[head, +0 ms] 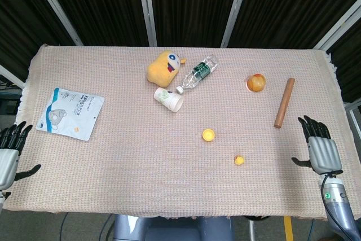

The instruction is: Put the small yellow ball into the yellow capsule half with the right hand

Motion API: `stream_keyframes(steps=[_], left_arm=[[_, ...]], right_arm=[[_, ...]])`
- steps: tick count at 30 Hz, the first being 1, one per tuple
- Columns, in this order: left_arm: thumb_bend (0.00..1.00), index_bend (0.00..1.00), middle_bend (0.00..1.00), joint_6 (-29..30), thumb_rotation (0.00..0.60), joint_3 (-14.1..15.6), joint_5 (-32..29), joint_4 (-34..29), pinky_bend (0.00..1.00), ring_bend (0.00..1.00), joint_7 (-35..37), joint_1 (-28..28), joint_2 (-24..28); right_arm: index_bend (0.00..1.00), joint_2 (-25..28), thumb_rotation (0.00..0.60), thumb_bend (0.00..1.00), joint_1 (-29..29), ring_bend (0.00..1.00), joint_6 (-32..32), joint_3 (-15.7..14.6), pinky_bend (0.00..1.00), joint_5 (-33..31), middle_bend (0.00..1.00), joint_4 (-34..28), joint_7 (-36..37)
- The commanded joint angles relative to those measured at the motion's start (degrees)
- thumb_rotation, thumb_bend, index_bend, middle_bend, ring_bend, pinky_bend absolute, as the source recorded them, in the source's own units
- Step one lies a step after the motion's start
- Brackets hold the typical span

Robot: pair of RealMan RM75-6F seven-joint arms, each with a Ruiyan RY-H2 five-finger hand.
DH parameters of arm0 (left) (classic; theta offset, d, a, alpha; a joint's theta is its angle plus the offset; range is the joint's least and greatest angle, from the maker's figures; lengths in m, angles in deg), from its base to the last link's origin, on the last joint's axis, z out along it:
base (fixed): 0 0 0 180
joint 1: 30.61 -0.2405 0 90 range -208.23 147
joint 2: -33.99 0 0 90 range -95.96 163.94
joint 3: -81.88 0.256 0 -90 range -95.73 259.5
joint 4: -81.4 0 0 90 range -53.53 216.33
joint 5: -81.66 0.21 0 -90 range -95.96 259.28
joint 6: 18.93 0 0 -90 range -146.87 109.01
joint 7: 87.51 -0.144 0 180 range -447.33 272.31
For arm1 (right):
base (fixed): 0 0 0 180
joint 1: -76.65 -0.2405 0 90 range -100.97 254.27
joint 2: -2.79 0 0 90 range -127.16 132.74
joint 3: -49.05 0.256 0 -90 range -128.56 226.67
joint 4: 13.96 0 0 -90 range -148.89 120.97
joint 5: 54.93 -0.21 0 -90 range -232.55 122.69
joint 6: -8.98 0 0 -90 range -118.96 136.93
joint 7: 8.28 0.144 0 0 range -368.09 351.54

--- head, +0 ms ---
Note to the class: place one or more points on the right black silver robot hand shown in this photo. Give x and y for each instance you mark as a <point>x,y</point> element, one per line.
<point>324,153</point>

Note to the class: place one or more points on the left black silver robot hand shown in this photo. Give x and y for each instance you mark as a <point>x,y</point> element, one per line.
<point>7,159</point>

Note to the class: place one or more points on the yellow rubber duck toy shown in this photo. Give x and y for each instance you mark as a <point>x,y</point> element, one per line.
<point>238,160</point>

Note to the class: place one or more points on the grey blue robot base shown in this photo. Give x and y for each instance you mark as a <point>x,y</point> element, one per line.
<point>175,228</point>

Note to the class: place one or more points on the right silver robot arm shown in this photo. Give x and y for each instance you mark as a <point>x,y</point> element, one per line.
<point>338,204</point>

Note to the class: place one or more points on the yellow plastic bottle cap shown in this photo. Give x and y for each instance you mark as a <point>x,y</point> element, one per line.
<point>208,135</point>

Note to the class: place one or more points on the yellow plush toy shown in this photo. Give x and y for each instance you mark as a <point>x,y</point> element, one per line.
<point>162,70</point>

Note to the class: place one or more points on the wooden rolling pin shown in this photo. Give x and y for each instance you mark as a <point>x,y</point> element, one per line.
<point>284,102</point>

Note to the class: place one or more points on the white blue mask package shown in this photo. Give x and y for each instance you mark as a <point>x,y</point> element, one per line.
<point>70,112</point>

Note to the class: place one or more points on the orange fruit jelly cup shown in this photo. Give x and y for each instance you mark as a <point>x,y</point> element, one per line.
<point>256,83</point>

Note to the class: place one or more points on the beige woven tablecloth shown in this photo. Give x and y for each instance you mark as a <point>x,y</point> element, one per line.
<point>141,153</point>

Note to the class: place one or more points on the clear green-label water bottle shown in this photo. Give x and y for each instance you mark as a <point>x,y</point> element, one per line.
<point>198,73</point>

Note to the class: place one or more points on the white paper cup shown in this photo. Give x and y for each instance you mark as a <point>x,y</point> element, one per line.
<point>169,100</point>

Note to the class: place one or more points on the dark brown curtain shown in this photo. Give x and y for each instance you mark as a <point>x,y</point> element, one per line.
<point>191,4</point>

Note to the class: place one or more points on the white metal frame post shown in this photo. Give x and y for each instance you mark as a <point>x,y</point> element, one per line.
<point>9,76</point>
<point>234,6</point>
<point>55,6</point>
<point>338,25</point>
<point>354,117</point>

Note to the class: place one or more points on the white double frame post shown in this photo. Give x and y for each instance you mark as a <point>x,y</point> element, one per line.
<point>146,6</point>

